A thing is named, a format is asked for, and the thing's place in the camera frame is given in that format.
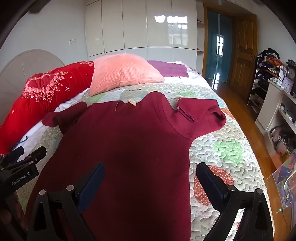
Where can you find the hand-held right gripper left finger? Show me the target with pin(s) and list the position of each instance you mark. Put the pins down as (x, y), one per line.
(91, 185)

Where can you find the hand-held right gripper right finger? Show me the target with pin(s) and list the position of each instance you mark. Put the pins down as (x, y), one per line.
(210, 185)

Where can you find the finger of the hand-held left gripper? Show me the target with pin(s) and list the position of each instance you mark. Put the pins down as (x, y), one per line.
(37, 154)
(15, 154)

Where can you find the maroon knit sweater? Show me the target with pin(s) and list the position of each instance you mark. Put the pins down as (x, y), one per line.
(129, 139)

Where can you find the pile of clothes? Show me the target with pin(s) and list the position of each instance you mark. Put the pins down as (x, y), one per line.
(269, 58)

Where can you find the red floral quilt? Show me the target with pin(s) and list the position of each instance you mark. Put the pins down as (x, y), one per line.
(34, 99)

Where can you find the patchwork quilted bedspread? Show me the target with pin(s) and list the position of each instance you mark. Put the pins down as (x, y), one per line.
(231, 129)

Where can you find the colourful poster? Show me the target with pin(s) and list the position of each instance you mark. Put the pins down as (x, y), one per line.
(285, 180)

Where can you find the cluttered bag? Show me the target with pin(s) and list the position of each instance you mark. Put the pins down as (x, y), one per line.
(281, 139)

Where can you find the pale round headboard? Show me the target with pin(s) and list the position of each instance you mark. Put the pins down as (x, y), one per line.
(27, 62)

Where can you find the white shelf unit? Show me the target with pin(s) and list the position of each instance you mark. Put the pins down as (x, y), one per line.
(270, 106)

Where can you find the pink pillow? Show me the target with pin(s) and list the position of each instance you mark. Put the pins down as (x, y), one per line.
(122, 71)

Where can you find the purple towel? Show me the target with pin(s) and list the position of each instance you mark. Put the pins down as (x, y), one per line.
(168, 68)

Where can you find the purple picture card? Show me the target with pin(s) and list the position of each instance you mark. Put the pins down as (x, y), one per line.
(287, 82)

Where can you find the wooden door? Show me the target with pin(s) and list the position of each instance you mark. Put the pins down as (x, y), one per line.
(244, 53)

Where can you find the dark ornate clock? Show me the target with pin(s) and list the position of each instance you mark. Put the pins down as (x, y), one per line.
(291, 69)

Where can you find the white glossy wardrobe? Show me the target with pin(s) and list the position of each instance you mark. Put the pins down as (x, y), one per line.
(138, 23)

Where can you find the wall switch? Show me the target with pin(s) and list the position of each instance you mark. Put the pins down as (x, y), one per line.
(72, 41)

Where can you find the wooden door frame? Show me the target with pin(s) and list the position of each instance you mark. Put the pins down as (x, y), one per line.
(231, 12)

